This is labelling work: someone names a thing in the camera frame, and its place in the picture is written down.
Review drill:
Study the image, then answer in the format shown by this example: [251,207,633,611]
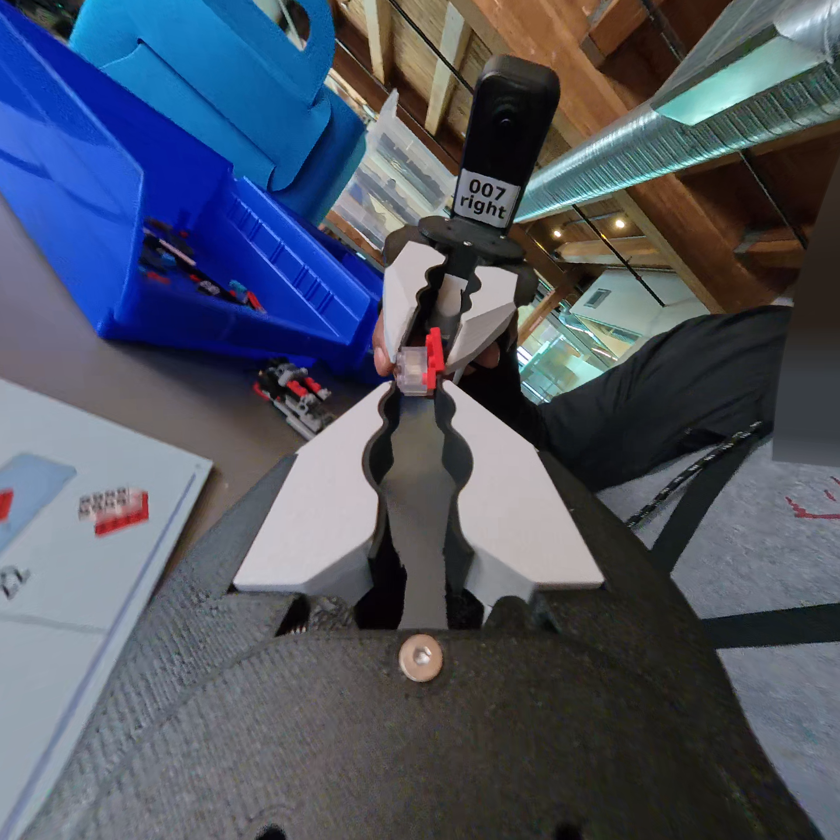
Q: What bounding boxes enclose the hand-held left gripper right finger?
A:
[436,382,606,626]

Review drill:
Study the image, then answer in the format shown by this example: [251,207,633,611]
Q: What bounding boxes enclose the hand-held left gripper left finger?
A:
[233,381,401,608]

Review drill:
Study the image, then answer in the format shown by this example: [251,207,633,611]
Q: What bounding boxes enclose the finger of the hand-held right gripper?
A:
[446,268,519,383]
[382,239,450,368]

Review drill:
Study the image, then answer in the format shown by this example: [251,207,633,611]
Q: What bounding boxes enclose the red toy brick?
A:
[422,327,448,396]

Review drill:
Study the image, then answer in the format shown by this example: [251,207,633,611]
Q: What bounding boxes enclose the clear toy brick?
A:
[395,346,429,399]

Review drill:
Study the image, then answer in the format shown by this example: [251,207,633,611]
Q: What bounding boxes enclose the blue plastic bin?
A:
[0,7,362,371]
[230,174,389,385]

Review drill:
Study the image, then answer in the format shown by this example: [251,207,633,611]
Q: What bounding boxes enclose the pile of toy bricks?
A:
[139,218,266,315]

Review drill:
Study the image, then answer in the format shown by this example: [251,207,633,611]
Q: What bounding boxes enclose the person's right hand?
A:
[371,307,505,396]

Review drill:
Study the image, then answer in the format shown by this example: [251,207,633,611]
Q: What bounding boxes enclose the clear plastic storage drawers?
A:
[331,88,460,253]

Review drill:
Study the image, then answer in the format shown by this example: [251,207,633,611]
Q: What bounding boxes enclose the grey toy brick car model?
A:
[252,357,336,442]

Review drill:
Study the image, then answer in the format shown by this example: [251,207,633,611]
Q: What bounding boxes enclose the toy brick instruction booklet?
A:
[0,379,214,840]

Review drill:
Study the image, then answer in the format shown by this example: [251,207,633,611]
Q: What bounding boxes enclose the blue felt bag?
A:
[69,0,368,227]

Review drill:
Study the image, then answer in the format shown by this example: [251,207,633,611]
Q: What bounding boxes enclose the person's grey shirt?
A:
[597,433,840,840]

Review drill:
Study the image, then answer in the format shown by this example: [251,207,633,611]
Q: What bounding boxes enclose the silver ventilation duct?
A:
[515,0,840,224]

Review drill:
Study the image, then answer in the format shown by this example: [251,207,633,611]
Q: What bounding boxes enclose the black white cord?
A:
[626,420,772,529]

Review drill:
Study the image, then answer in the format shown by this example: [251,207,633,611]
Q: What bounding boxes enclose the black chest strap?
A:
[650,433,840,651]

